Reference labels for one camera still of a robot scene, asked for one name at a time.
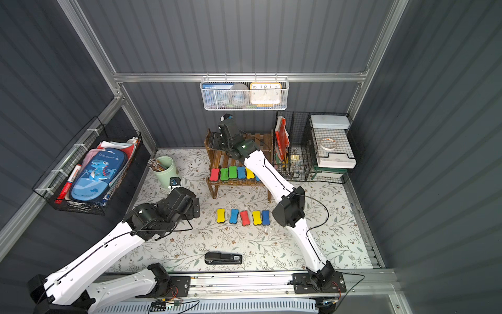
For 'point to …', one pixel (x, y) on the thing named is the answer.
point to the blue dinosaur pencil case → (95, 172)
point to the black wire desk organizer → (313, 147)
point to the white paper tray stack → (333, 140)
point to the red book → (282, 137)
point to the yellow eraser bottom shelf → (250, 174)
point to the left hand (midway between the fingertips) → (185, 203)
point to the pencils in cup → (155, 165)
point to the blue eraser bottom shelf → (241, 173)
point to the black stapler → (216, 258)
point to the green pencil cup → (163, 177)
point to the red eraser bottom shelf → (214, 174)
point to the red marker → (64, 191)
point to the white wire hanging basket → (284, 105)
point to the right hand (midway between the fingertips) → (218, 135)
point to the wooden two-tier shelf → (217, 158)
